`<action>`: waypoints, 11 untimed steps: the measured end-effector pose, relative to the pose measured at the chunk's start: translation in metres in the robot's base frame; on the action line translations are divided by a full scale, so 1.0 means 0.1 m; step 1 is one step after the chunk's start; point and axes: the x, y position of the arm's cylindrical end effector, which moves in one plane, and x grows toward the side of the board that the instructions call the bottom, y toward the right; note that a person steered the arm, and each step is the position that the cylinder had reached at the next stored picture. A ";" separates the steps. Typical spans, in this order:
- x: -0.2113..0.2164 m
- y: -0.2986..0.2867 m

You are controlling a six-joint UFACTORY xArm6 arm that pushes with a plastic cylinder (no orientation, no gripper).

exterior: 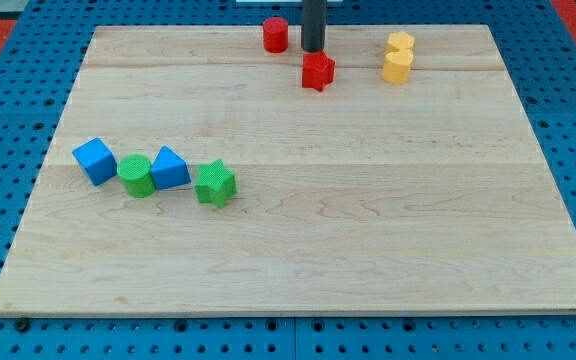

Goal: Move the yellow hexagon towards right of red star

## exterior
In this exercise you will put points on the green star block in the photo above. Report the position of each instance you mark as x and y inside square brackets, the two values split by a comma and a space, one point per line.
[215, 183]

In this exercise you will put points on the red star block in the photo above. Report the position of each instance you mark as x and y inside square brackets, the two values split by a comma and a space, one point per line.
[317, 70]

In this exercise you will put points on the yellow hexagon block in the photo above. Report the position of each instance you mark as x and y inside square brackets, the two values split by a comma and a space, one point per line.
[398, 41]

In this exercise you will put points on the wooden board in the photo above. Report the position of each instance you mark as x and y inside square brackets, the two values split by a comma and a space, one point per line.
[368, 199]

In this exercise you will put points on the blue triangle block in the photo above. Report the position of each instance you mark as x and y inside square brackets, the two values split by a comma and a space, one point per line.
[169, 170]

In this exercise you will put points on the red cylinder block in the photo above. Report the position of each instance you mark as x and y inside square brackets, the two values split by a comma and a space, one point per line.
[275, 34]

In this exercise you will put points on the green cylinder block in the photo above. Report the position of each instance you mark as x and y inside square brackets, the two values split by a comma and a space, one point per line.
[134, 172]

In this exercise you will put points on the yellow heart block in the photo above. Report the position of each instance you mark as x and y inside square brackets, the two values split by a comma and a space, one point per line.
[397, 66]

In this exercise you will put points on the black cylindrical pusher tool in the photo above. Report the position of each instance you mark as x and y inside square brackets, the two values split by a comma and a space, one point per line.
[313, 25]

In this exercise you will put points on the blue cube block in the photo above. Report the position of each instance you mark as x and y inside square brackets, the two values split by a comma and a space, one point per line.
[96, 160]

